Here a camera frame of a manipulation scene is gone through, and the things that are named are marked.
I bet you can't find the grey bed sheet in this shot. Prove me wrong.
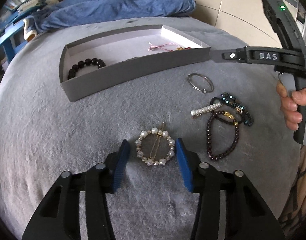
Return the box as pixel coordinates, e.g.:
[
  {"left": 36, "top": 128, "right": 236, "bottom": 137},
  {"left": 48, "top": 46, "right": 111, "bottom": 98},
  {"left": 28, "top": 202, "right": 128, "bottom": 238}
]
[{"left": 0, "top": 18, "right": 300, "bottom": 239}]

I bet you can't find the round pearl hair clip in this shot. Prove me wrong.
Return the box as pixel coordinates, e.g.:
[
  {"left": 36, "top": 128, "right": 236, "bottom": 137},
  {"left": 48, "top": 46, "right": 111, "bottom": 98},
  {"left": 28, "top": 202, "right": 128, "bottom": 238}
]
[{"left": 134, "top": 122, "right": 176, "bottom": 166}]

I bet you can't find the dark red bead bracelet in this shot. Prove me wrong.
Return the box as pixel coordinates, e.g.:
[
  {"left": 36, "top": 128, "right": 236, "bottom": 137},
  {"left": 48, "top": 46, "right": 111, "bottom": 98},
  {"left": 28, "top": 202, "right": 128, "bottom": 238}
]
[{"left": 206, "top": 110, "right": 240, "bottom": 161}]

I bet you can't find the grey cardboard box lid tray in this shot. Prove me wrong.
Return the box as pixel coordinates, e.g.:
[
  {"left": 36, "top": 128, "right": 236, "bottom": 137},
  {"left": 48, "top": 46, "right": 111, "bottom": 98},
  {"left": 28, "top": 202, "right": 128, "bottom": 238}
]
[{"left": 59, "top": 24, "right": 210, "bottom": 102}]

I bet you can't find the pearl bar hair clip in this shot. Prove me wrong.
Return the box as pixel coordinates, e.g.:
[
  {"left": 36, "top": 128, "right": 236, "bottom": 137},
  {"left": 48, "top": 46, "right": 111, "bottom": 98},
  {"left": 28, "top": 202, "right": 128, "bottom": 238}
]
[{"left": 190, "top": 102, "right": 222, "bottom": 119}]

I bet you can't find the black bead bracelet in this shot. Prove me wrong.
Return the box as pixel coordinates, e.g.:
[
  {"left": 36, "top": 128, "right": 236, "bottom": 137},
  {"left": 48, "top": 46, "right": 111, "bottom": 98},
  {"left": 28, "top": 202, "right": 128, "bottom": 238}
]
[{"left": 67, "top": 57, "right": 107, "bottom": 81}]

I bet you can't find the dark teal crystal bracelet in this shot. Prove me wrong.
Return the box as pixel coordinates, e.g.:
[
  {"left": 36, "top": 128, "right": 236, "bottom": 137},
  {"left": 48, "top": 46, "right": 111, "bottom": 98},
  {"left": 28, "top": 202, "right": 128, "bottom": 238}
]
[{"left": 220, "top": 92, "right": 254, "bottom": 127}]

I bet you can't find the white wardrobe with grey stripes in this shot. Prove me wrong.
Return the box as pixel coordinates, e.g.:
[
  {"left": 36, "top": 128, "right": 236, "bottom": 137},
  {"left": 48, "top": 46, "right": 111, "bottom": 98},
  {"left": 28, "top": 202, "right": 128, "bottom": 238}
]
[{"left": 192, "top": 0, "right": 306, "bottom": 48}]

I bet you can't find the person's right hand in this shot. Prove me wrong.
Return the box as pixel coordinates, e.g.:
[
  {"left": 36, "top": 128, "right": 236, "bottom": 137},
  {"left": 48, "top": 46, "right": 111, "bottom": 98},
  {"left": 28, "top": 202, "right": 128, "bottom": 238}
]
[{"left": 276, "top": 81, "right": 306, "bottom": 131}]

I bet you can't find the pink braided cord bracelet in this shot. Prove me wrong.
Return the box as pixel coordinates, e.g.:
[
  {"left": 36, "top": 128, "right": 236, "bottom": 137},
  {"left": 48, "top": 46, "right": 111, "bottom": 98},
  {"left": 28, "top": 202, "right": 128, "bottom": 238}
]
[{"left": 147, "top": 41, "right": 179, "bottom": 52}]

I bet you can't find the blue blanket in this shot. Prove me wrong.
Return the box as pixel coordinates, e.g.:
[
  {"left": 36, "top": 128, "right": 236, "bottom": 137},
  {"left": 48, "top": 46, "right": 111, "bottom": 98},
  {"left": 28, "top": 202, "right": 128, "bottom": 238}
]
[{"left": 23, "top": 0, "right": 196, "bottom": 40}]

